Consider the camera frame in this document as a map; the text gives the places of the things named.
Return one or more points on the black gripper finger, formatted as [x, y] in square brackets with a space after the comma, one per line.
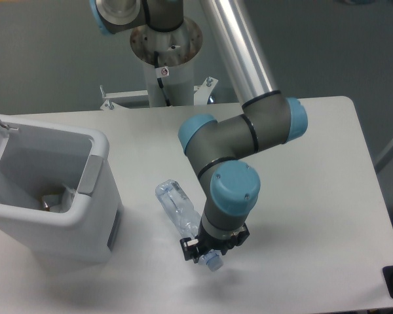
[191, 248]
[236, 239]

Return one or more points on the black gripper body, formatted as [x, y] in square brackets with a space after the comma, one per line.
[206, 242]

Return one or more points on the crushed clear plastic bottle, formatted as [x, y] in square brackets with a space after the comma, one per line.
[179, 208]

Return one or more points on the clear plastic wrapper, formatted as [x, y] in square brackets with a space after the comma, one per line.
[61, 203]

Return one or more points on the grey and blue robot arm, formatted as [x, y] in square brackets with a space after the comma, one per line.
[216, 149]

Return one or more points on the white open trash can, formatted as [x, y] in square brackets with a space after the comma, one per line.
[41, 158]

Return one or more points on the white pedestal base frame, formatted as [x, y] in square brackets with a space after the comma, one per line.
[208, 93]

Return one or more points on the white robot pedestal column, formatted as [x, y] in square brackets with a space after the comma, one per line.
[168, 78]

